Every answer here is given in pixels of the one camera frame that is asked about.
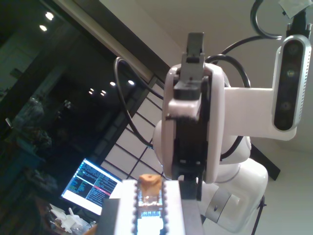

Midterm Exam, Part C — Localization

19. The paper lattice screen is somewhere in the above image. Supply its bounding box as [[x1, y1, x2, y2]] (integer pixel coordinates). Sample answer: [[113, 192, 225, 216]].
[[99, 74, 172, 189]]

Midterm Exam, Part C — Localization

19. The gripper camera bar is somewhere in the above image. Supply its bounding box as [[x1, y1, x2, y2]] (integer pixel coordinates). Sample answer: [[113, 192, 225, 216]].
[[224, 34, 313, 142]]

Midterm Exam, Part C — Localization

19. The yellow network cable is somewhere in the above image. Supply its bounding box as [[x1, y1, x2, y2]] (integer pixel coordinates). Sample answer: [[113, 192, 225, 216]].
[[87, 173, 164, 235]]

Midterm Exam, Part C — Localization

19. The black stand leg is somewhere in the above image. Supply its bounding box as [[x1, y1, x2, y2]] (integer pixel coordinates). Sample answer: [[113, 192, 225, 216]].
[[250, 193, 267, 235]]

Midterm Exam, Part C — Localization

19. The white paper cable tag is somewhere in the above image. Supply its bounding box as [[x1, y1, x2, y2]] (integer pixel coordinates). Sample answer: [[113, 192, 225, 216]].
[[279, 0, 309, 18]]

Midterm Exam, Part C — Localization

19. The white plastic parts pile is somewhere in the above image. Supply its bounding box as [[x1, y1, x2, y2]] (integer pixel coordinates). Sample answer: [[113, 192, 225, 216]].
[[50, 204, 98, 233]]

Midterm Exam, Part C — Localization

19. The computer monitor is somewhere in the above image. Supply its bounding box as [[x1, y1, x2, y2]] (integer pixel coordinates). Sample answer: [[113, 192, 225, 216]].
[[60, 158, 123, 216]]

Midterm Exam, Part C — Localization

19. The long black arm cable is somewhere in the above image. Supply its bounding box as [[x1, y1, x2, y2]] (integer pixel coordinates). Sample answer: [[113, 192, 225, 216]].
[[113, 0, 313, 150]]

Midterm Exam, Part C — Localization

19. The short black wrist cable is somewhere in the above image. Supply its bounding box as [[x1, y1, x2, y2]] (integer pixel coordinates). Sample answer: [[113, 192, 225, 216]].
[[206, 55, 252, 162]]

